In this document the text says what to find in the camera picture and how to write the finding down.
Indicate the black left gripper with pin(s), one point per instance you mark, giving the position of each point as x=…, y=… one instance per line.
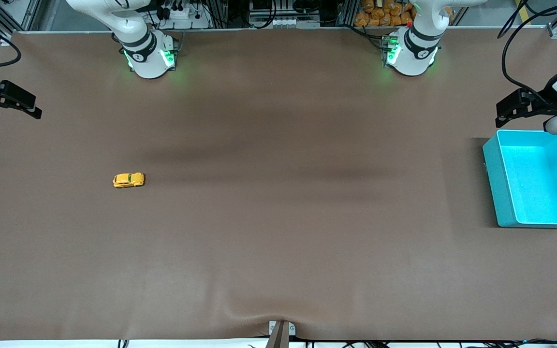
x=544, y=103

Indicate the yellow beetle toy car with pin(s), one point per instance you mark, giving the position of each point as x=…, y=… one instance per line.
x=128, y=180

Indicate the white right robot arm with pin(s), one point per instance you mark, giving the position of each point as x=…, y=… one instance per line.
x=148, y=58

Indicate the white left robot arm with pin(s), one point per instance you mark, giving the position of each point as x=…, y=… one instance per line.
x=416, y=53

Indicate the teal plastic bin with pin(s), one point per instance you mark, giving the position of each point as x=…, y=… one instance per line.
x=539, y=183

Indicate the bag of orange items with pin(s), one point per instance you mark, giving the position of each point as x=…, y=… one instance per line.
x=380, y=14

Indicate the white power strip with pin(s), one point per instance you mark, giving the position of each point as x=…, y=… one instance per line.
x=196, y=21

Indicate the black and silver electronics rack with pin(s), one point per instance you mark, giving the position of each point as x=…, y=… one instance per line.
x=283, y=21

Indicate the brown table mat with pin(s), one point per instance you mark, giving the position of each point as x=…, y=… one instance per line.
x=278, y=193

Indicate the aluminium frame profile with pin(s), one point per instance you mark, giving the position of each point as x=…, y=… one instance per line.
x=29, y=17

